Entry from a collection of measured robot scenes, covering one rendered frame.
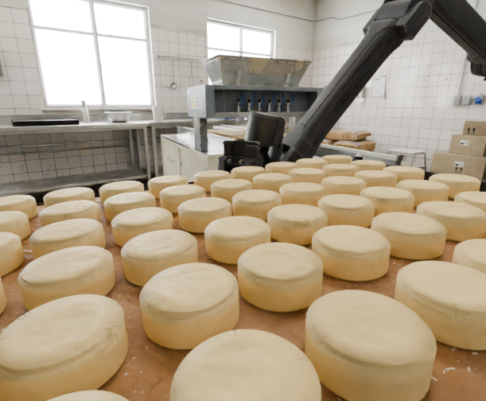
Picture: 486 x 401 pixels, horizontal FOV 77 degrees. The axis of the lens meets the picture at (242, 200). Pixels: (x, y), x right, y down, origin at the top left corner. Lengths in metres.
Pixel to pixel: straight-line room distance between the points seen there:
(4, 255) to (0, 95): 4.30
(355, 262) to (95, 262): 0.16
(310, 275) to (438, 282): 0.06
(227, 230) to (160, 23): 4.87
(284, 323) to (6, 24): 4.55
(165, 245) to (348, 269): 0.12
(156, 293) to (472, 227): 0.23
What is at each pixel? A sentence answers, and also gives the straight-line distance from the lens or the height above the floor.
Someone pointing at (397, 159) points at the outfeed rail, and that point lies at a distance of 1.28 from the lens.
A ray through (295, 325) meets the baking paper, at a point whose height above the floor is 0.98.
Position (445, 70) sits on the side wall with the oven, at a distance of 5.51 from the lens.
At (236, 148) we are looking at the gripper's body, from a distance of 0.54.
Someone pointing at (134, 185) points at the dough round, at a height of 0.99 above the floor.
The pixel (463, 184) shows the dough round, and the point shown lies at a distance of 0.41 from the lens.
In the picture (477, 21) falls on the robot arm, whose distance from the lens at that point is 0.95.
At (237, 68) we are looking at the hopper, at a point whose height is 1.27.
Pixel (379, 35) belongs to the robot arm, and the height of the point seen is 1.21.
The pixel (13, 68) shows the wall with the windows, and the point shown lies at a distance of 4.56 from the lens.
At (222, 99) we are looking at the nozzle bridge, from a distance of 1.71.
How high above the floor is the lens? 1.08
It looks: 17 degrees down
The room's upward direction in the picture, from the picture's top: straight up
